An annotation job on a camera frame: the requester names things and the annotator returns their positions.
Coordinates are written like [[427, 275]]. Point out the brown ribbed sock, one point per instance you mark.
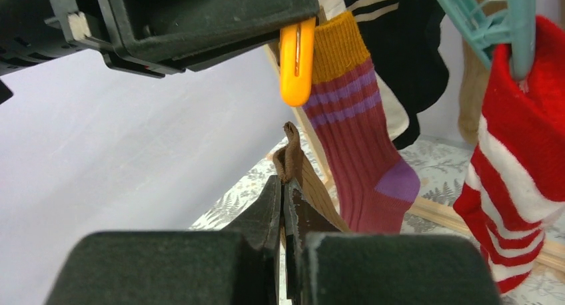
[[472, 89]]

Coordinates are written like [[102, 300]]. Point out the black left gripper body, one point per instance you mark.
[[154, 38]]

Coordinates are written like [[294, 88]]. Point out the maroon sock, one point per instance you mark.
[[374, 184]]

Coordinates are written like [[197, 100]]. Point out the tan ribbed sock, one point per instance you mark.
[[291, 163]]

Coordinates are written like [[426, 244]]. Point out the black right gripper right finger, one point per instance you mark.
[[299, 218]]

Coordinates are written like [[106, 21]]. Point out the black striped sock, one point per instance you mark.
[[403, 37]]

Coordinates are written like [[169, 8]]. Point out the red white striped sock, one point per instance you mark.
[[514, 187]]

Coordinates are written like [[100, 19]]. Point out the orange clothes peg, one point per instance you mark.
[[296, 59]]

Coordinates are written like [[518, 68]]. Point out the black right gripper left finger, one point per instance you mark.
[[256, 278]]

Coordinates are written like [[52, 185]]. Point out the teal clothes peg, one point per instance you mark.
[[486, 24]]

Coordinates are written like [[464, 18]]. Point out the wooden hanger rack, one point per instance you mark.
[[552, 254]]

